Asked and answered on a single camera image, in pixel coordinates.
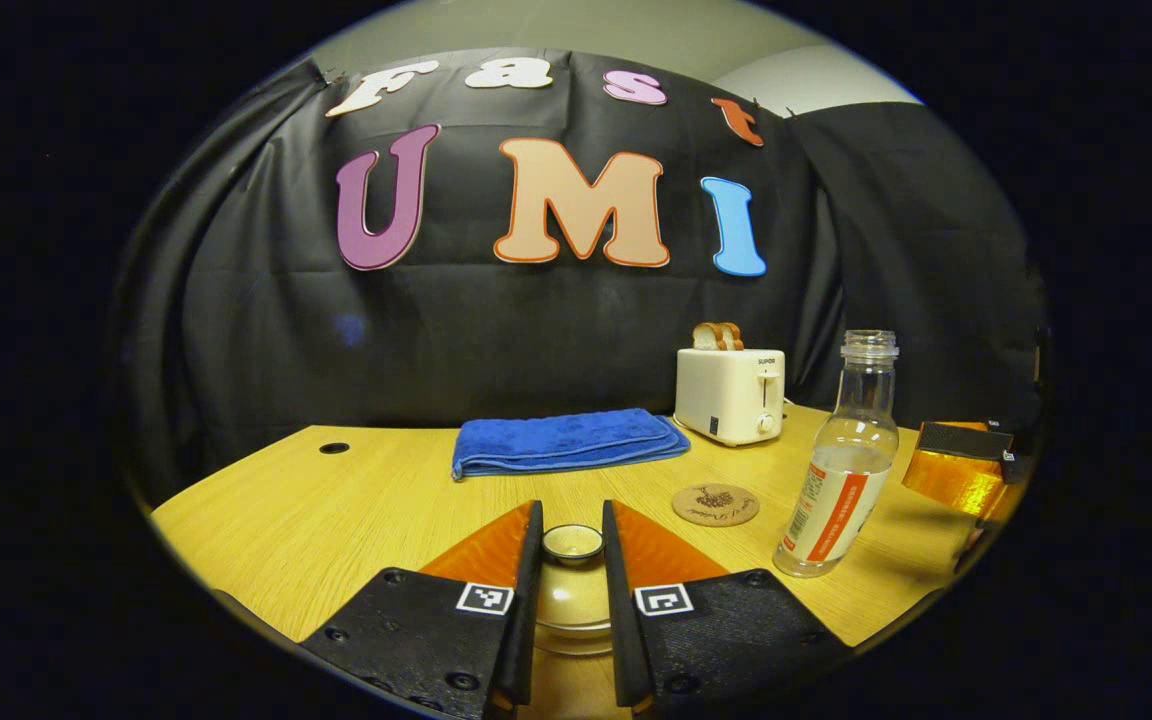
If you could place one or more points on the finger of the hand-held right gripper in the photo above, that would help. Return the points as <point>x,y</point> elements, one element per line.
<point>956,485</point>

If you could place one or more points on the folded blue towel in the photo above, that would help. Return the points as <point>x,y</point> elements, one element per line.
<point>566,442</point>

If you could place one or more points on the white toaster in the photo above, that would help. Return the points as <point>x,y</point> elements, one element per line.
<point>726,395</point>

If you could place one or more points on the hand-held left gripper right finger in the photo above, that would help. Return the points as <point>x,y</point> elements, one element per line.
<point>621,640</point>

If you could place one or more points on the round cork coaster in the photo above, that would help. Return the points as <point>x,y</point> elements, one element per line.
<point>716,505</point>

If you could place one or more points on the clear water bottle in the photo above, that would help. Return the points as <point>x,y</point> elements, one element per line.
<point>841,490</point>

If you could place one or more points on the beige teacup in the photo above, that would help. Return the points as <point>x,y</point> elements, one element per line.
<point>573,643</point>

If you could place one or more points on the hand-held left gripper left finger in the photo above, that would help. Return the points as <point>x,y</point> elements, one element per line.
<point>524,640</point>

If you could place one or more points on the bread slice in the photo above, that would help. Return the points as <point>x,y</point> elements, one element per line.
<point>706,337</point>
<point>735,338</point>

